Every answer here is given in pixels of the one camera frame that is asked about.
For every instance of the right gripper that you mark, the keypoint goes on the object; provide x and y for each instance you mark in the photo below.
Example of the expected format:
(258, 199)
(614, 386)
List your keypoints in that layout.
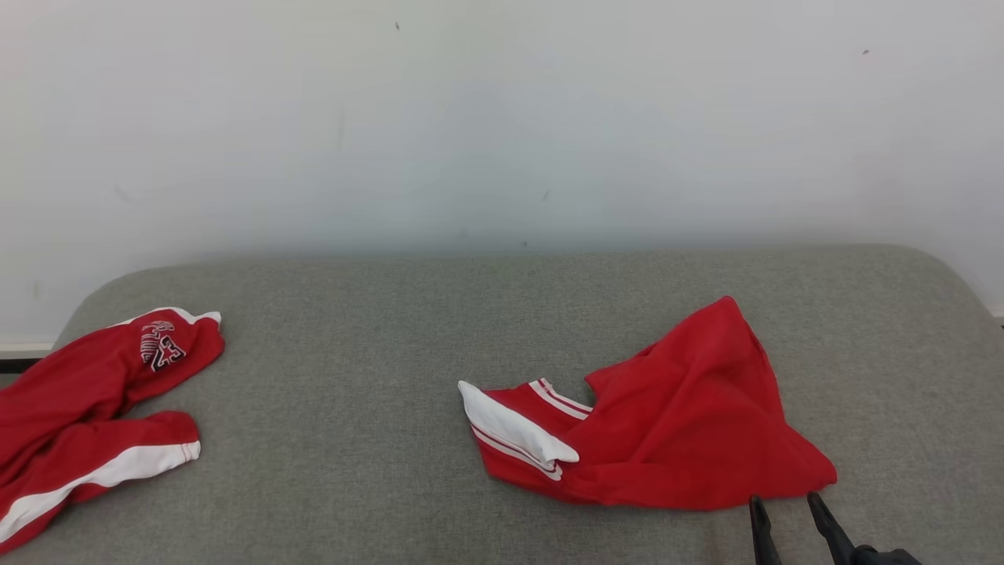
(882, 557)

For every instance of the red basketball jersey number 23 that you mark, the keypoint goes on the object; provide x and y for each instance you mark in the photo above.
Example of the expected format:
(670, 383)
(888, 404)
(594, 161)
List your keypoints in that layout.
(690, 424)

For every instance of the red shorts with white stripe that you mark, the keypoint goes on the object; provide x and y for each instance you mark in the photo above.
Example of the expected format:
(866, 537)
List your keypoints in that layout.
(70, 392)

